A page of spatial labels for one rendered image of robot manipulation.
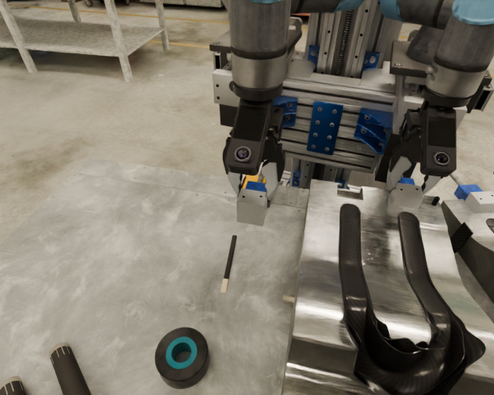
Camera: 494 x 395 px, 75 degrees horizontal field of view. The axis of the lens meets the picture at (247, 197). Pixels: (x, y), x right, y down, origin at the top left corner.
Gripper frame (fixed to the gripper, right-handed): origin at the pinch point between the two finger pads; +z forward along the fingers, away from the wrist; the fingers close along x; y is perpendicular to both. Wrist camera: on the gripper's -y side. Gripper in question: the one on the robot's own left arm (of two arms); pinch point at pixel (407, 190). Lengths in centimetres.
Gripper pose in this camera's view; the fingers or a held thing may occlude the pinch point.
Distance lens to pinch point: 71.7
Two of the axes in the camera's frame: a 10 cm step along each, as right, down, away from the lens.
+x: -9.7, -1.5, 1.6
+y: 2.2, -6.6, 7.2
